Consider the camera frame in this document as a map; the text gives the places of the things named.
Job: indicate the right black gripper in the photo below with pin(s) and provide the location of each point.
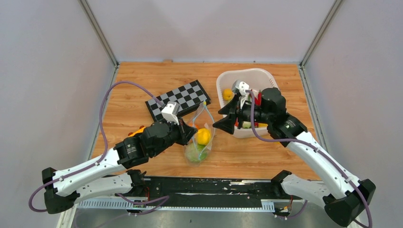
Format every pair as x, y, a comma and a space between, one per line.
226, 124

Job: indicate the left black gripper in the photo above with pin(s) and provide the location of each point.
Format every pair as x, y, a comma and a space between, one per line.
186, 132

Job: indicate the white plastic basket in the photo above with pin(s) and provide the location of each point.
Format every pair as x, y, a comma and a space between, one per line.
257, 79

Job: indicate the yellow toy lemon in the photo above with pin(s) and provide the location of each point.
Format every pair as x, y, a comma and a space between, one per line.
227, 94

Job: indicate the yellow toy pear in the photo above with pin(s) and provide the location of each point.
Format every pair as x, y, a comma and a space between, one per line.
203, 136

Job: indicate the clear zip top bag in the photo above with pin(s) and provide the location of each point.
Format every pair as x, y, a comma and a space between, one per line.
204, 119

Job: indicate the green toy cabbage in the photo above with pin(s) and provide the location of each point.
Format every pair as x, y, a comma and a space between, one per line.
196, 153

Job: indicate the red toy chili pepper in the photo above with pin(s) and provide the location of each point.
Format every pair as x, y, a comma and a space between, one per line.
258, 97

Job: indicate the white toy radish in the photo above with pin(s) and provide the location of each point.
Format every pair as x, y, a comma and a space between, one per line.
246, 125

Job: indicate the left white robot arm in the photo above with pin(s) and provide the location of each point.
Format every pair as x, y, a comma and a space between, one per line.
65, 188

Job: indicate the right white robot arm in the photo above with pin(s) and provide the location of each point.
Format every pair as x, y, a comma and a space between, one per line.
343, 196

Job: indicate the yellow toy brick car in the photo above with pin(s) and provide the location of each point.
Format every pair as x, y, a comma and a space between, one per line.
140, 130

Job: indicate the black grey chessboard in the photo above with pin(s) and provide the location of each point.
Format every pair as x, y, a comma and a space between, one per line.
188, 96

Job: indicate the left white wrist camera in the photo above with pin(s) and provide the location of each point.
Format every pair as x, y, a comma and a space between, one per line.
170, 111

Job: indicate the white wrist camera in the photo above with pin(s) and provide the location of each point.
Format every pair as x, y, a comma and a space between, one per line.
170, 111
240, 90

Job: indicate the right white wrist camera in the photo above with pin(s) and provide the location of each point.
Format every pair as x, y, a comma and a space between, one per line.
240, 90

